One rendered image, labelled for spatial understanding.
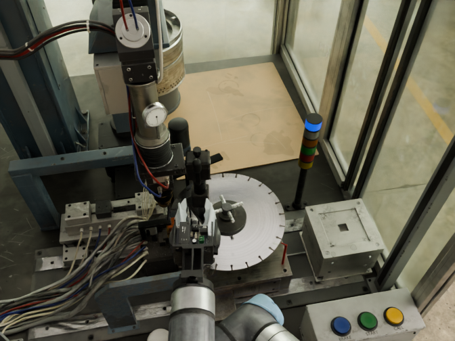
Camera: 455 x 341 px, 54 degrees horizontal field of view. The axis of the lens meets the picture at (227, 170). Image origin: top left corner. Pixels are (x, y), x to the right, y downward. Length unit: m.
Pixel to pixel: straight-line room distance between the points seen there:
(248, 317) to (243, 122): 1.10
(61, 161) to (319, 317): 0.83
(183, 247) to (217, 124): 1.08
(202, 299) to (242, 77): 1.42
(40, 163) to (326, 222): 0.84
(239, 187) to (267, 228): 0.16
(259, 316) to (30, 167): 0.81
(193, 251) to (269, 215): 0.52
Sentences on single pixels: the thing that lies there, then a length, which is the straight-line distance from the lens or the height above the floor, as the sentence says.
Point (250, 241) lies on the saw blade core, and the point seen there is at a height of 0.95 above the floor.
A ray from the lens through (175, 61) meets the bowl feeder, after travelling 1.69.
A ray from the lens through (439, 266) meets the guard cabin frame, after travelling 1.15.
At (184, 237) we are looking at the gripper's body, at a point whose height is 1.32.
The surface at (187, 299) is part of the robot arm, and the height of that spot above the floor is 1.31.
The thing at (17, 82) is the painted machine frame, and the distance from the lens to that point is 1.50.
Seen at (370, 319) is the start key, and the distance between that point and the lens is 1.23.
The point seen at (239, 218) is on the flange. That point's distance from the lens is 1.25.
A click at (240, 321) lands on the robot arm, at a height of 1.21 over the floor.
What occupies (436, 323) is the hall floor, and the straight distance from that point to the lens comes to 2.35.
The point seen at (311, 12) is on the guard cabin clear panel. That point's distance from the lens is 1.81.
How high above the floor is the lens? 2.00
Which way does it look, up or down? 50 degrees down
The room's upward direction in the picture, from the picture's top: straight up
